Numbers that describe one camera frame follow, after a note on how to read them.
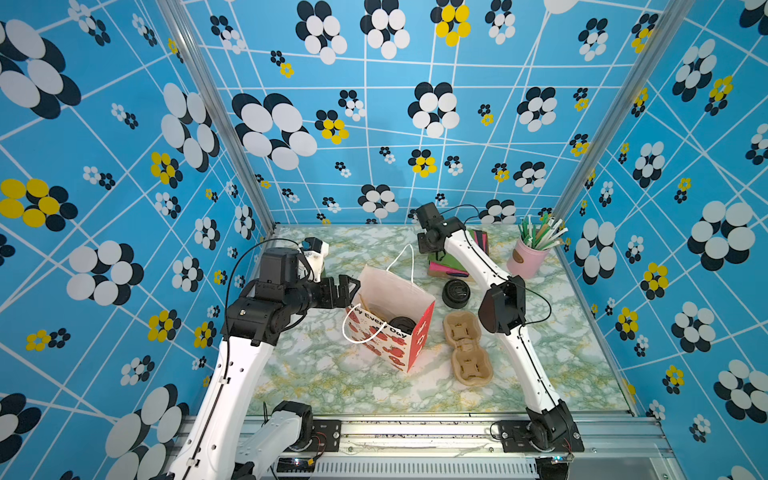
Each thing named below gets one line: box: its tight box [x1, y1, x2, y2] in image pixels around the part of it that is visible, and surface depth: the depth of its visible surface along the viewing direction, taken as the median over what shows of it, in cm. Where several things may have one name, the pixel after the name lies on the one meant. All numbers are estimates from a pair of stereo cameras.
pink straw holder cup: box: [506, 238, 549, 280], surface depth 101 cm
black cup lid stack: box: [442, 279, 471, 309], surface depth 96 cm
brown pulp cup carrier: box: [443, 311, 494, 387], surface depth 84 cm
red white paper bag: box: [342, 244, 436, 374], surface depth 77 cm
